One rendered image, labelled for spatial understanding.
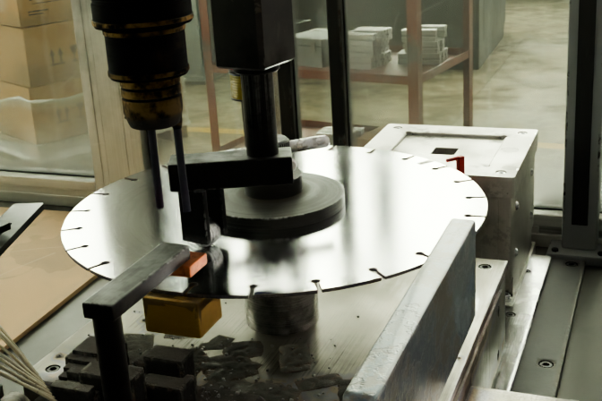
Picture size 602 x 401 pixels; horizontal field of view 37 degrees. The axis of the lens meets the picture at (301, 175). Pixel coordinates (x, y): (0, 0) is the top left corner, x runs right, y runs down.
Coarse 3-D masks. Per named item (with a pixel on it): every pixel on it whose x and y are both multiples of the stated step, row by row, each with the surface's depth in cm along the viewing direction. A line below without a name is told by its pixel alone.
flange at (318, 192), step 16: (304, 176) 75; (320, 176) 75; (224, 192) 72; (240, 192) 72; (256, 192) 70; (272, 192) 69; (288, 192) 70; (304, 192) 71; (320, 192) 71; (336, 192) 71; (240, 208) 69; (256, 208) 68; (272, 208) 68; (288, 208) 68; (304, 208) 68; (320, 208) 68; (336, 208) 69; (240, 224) 67; (256, 224) 67; (272, 224) 67; (288, 224) 67; (304, 224) 67
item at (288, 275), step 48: (96, 192) 78; (144, 192) 77; (384, 192) 73; (432, 192) 73; (480, 192) 72; (96, 240) 67; (144, 240) 66; (240, 240) 65; (288, 240) 65; (336, 240) 64; (384, 240) 64; (432, 240) 63; (192, 288) 58; (240, 288) 58; (288, 288) 57; (336, 288) 57
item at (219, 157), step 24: (264, 96) 61; (264, 120) 61; (264, 144) 62; (168, 168) 62; (192, 168) 62; (216, 168) 62; (240, 168) 62; (264, 168) 62; (288, 168) 62; (192, 192) 62; (216, 192) 64; (192, 216) 63; (216, 216) 64; (192, 240) 64
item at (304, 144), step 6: (282, 138) 70; (306, 138) 72; (312, 138) 72; (318, 138) 72; (324, 138) 72; (282, 144) 70; (288, 144) 70; (294, 144) 71; (300, 144) 71; (306, 144) 71; (312, 144) 71; (318, 144) 72; (324, 144) 72; (228, 150) 69; (294, 150) 71; (300, 150) 71; (294, 162) 66; (294, 168) 67
